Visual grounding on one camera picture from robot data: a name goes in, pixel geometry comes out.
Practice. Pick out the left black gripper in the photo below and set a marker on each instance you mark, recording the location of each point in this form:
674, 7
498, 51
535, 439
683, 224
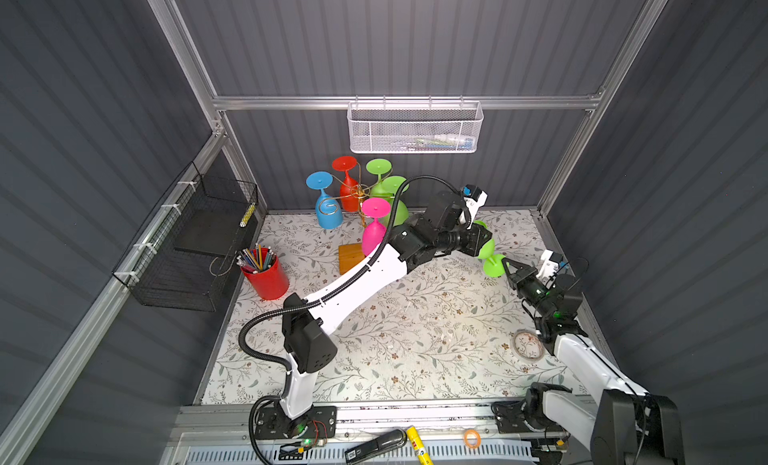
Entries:
473, 242

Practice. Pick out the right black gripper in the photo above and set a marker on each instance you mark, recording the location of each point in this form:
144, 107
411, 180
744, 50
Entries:
521, 279

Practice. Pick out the pink wine glass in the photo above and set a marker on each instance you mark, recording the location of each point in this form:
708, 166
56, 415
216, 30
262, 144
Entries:
374, 208

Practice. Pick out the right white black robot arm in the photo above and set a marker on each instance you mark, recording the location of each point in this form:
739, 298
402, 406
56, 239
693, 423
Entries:
625, 423

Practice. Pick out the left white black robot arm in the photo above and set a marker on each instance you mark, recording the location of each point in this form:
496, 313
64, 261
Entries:
447, 225

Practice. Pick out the red wine glass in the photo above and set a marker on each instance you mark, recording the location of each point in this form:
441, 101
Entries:
349, 188

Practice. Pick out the blue wine glass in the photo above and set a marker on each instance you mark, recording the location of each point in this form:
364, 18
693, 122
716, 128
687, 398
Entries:
327, 208

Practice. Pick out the clear tape roll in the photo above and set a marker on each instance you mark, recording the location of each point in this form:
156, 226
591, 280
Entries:
527, 346

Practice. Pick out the red pencil cup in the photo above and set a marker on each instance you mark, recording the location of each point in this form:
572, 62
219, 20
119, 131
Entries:
262, 269

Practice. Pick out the black stapler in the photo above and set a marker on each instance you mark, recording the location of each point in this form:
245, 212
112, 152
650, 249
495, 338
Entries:
380, 445

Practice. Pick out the yellow glue tube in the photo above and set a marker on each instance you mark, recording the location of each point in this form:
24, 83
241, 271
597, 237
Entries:
418, 446

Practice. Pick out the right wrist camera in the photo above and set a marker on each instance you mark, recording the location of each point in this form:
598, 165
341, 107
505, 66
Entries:
551, 263

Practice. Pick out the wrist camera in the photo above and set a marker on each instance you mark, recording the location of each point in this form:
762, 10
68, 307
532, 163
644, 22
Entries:
551, 263
474, 198

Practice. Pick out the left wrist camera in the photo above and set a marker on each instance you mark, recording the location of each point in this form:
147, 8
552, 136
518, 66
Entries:
474, 198

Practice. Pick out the wooden base wire glass rack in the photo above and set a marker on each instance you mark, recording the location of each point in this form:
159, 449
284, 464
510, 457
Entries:
351, 254

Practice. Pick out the white wire wall basket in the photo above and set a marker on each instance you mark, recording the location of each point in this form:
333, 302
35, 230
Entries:
414, 126

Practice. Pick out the black wire wall basket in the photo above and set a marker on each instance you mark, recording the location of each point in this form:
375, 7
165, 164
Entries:
186, 258

